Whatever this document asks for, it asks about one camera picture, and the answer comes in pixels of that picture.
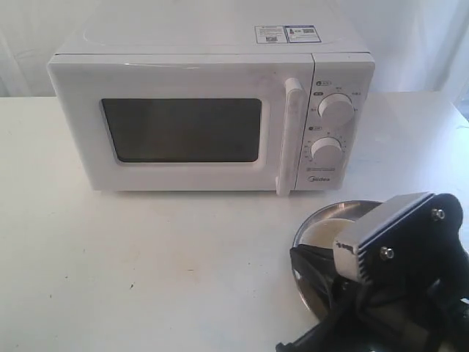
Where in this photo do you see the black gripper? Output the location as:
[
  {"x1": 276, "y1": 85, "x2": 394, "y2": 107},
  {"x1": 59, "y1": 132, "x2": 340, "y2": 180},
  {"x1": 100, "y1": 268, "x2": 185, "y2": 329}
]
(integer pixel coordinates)
[{"x1": 275, "y1": 194, "x2": 468, "y2": 352}]

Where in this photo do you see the cream ceramic bowl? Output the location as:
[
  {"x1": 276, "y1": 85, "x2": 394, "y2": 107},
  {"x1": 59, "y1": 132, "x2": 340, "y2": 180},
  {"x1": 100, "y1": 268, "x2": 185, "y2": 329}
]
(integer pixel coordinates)
[{"x1": 301, "y1": 219, "x2": 354, "y2": 249}]

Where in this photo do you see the white microwave oven body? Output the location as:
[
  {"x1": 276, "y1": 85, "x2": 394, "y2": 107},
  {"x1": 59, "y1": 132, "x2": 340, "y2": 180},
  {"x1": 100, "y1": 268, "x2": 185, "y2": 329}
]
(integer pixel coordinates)
[{"x1": 54, "y1": 25, "x2": 374, "y2": 192}]

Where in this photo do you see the round stainless steel plate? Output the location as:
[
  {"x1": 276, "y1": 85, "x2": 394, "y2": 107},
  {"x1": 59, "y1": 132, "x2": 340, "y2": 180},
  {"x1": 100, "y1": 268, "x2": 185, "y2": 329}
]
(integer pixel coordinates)
[{"x1": 292, "y1": 200, "x2": 381, "y2": 320}]

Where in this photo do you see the lower white control knob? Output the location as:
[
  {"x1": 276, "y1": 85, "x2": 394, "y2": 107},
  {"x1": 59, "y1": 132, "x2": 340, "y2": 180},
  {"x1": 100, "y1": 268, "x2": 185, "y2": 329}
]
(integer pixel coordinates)
[{"x1": 310, "y1": 137, "x2": 343, "y2": 166}]

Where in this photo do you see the white control knob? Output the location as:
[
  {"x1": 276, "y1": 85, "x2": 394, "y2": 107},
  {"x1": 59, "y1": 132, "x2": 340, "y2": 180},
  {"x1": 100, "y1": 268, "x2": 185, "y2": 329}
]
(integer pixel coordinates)
[
  {"x1": 318, "y1": 93, "x2": 355, "y2": 125},
  {"x1": 310, "y1": 137, "x2": 343, "y2": 166}
]

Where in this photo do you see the upper white control knob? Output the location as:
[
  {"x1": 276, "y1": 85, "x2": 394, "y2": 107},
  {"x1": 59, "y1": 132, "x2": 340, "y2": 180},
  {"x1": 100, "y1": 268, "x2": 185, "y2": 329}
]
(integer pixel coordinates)
[{"x1": 318, "y1": 93, "x2": 355, "y2": 125}]

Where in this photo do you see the blue white label sticker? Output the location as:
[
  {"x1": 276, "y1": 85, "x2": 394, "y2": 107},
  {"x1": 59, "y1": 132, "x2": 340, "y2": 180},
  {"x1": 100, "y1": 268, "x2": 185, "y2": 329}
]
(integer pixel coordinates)
[{"x1": 254, "y1": 25, "x2": 322, "y2": 44}]

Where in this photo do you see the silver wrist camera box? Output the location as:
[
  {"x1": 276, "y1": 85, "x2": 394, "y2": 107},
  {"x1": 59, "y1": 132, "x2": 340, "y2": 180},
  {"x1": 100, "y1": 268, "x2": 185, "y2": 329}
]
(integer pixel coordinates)
[{"x1": 333, "y1": 192, "x2": 433, "y2": 284}]

